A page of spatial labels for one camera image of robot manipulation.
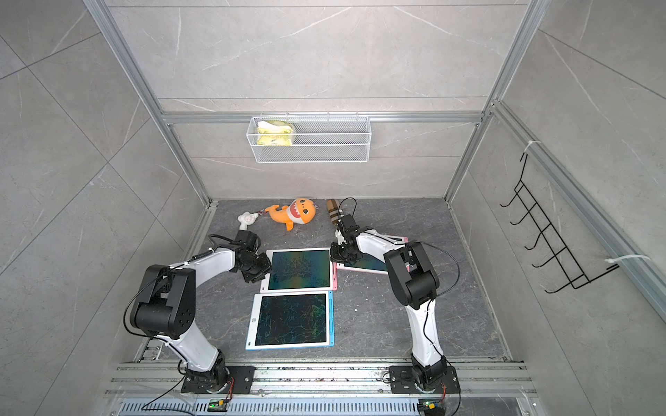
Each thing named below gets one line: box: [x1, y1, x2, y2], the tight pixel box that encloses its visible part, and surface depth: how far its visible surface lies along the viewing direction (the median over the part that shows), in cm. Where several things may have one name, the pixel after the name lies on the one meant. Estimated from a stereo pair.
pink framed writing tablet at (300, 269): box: [260, 247, 339, 293], surface depth 98 cm
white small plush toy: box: [237, 211, 260, 231], surface depth 112 cm
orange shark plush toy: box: [264, 197, 317, 232], surface depth 109 cm
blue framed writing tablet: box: [245, 290, 335, 351], surface depth 86 cm
